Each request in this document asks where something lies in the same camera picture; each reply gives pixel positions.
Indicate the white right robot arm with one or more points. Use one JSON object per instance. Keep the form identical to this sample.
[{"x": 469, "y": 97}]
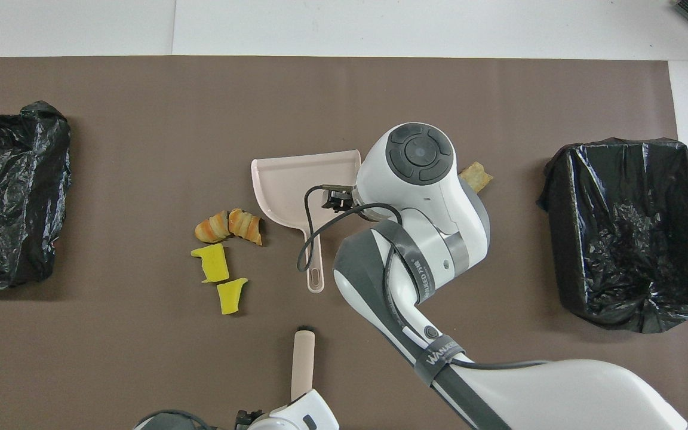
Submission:
[{"x": 433, "y": 197}]

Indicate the pink plastic dustpan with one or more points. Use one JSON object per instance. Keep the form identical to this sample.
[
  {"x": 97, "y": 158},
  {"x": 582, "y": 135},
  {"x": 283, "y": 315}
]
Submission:
[{"x": 284, "y": 191}]

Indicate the small yellow green sponge piece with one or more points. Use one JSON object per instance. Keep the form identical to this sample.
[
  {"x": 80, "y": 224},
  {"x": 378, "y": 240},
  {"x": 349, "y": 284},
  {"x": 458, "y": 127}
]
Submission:
[{"x": 229, "y": 297}]

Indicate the pink brush with black bristles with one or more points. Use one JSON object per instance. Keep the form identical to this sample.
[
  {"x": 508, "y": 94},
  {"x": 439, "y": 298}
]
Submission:
[{"x": 303, "y": 364}]

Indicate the croissant piece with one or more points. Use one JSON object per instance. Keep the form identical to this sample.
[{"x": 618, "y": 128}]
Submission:
[
  {"x": 211, "y": 228},
  {"x": 245, "y": 226}
]

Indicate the notched yellow sponge piece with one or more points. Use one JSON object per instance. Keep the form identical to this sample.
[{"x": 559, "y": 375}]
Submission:
[{"x": 214, "y": 263}]

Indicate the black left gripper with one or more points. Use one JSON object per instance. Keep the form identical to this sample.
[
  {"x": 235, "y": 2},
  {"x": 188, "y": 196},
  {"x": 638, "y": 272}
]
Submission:
[{"x": 248, "y": 419}]

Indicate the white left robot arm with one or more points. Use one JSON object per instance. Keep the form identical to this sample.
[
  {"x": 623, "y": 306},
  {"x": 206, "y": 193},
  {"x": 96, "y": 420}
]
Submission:
[{"x": 302, "y": 418}]

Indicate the beige bread chunk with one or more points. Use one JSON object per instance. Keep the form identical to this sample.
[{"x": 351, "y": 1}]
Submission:
[{"x": 478, "y": 176}]

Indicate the brown table mat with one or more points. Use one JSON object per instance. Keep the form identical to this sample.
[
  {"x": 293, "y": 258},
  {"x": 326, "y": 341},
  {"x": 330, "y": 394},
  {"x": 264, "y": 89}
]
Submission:
[{"x": 380, "y": 95}]

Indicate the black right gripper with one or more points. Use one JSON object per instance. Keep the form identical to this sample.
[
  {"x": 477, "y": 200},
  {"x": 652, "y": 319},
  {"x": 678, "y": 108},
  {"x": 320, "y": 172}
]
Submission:
[{"x": 339, "y": 199}]

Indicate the black bag lined bin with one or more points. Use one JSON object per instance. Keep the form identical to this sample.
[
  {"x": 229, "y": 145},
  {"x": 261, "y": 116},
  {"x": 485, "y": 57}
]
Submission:
[
  {"x": 15, "y": 155},
  {"x": 619, "y": 239}
]

